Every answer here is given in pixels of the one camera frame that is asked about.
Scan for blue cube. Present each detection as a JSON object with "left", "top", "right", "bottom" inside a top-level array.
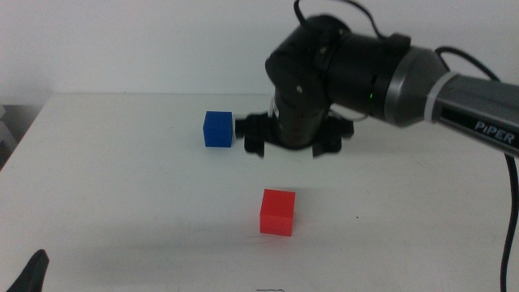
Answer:
[{"left": 202, "top": 110, "right": 235, "bottom": 148}]

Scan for black braided camera cable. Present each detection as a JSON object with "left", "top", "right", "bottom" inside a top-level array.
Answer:
[{"left": 294, "top": 0, "right": 519, "bottom": 292}]

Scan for red cube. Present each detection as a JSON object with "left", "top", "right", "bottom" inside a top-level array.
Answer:
[{"left": 259, "top": 188, "right": 297, "bottom": 238}]

